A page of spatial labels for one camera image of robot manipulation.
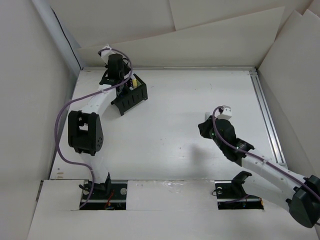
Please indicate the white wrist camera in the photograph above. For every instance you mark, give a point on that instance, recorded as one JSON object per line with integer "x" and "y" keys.
{"x": 105, "y": 52}
{"x": 225, "y": 112}

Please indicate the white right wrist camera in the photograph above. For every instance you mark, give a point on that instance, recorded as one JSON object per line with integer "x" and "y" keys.
{"x": 225, "y": 112}

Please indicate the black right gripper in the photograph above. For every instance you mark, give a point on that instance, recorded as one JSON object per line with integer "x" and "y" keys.
{"x": 204, "y": 126}

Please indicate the black slotted organizer box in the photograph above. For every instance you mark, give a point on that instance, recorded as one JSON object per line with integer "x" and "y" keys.
{"x": 127, "y": 98}

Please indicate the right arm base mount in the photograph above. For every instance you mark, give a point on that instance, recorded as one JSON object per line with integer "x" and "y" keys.
{"x": 230, "y": 194}

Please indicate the green cap highlighter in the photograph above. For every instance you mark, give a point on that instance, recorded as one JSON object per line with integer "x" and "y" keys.
{"x": 207, "y": 116}

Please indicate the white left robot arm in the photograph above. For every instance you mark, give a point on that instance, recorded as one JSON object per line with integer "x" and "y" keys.
{"x": 85, "y": 133}

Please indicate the orange cap highlighter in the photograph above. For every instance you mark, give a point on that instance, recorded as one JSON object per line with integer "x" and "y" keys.
{"x": 129, "y": 83}

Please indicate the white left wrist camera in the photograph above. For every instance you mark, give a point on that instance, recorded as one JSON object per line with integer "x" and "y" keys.
{"x": 105, "y": 52}

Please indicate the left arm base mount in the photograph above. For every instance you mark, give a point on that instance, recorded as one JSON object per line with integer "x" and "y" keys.
{"x": 114, "y": 199}

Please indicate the yellow highlighter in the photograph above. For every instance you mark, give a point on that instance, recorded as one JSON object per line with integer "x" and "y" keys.
{"x": 135, "y": 83}

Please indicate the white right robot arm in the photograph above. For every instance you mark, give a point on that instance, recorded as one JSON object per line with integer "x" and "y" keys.
{"x": 295, "y": 193}

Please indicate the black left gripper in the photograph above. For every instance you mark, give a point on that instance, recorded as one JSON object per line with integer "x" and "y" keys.
{"x": 126, "y": 70}

